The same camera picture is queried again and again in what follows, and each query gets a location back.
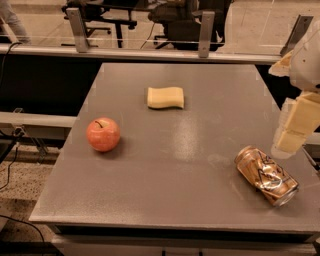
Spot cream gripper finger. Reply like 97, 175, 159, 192
271, 128, 306, 159

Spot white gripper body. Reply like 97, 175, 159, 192
282, 91, 320, 134

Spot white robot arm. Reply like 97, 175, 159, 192
269, 20, 320, 159

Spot yellow sponge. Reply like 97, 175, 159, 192
147, 87, 184, 109

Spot black office chair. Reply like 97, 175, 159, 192
148, 0, 233, 51

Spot red apple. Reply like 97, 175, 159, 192
86, 117, 120, 152

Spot metal railing bar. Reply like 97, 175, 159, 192
10, 44, 281, 65

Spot person's legs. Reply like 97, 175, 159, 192
0, 0, 31, 44

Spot right metal bracket post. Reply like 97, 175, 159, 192
280, 15, 313, 56

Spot metal bracket post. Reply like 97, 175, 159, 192
198, 11, 215, 58
66, 8, 89, 53
280, 15, 313, 56

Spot middle metal bracket post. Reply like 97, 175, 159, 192
198, 11, 215, 58

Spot left metal bracket post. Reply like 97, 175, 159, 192
66, 8, 89, 53

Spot black cable left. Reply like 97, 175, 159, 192
0, 41, 46, 244

